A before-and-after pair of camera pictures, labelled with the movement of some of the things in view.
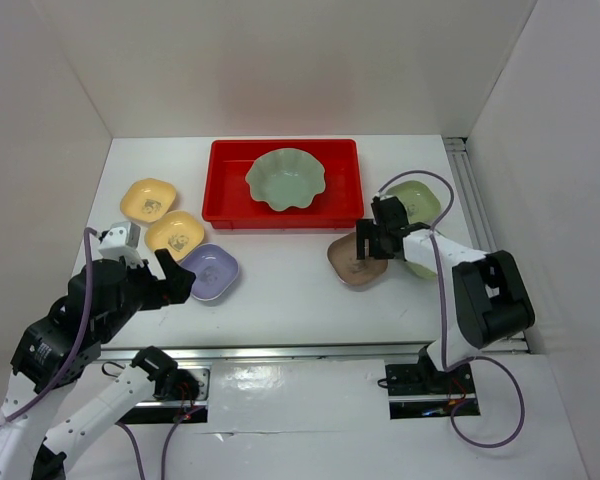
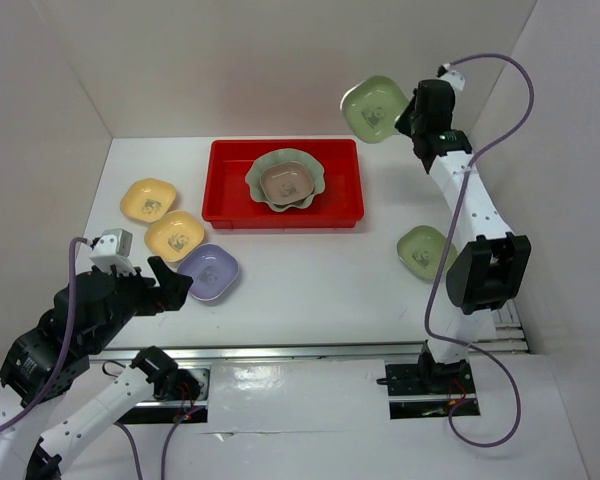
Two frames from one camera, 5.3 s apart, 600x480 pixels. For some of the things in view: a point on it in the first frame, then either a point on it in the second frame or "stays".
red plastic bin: x=228 y=204 stays
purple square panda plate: x=215 y=269 stays
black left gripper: x=178 y=281 stays
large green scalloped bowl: x=286 y=178 stays
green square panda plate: x=420 y=200 to x=372 y=106
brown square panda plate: x=342 y=252 to x=286 y=182
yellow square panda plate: x=145 y=198 stays
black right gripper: x=366 y=229 to x=401 y=124
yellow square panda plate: x=175 y=231 stays
